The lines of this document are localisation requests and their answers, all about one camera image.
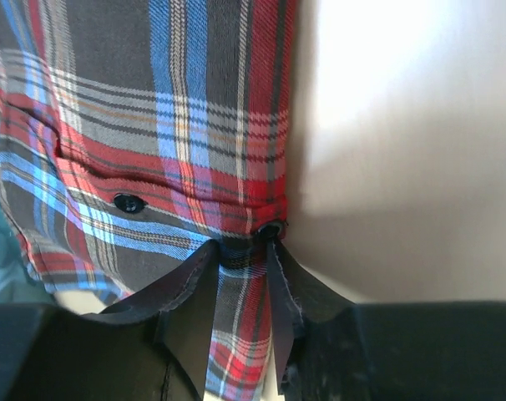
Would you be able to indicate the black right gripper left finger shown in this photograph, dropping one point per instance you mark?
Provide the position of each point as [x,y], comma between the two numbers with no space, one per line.
[153,345]

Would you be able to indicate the red blue plaid flannel shirt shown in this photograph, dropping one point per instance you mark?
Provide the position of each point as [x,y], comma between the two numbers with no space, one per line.
[131,132]

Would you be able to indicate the clear blue plastic bin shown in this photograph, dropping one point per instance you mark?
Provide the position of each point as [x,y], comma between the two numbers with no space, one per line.
[16,286]

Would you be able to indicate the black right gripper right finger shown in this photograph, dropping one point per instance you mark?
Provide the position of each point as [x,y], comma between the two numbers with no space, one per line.
[329,348]

